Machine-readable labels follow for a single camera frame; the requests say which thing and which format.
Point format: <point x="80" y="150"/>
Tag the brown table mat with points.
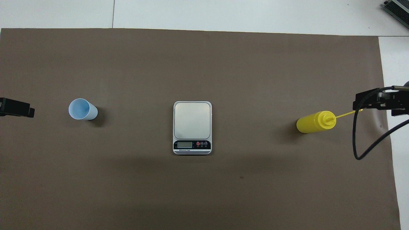
<point x="223" y="64"/>

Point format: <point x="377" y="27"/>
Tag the yellow squeeze bottle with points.
<point x="311" y="124"/>

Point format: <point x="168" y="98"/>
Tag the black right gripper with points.
<point x="399" y="102"/>

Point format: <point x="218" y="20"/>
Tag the silver digital kitchen scale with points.
<point x="191" y="119"/>

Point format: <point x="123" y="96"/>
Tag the light blue plastic cup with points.
<point x="78" y="108"/>

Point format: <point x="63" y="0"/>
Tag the grey ribbed metal device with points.
<point x="399" y="9"/>

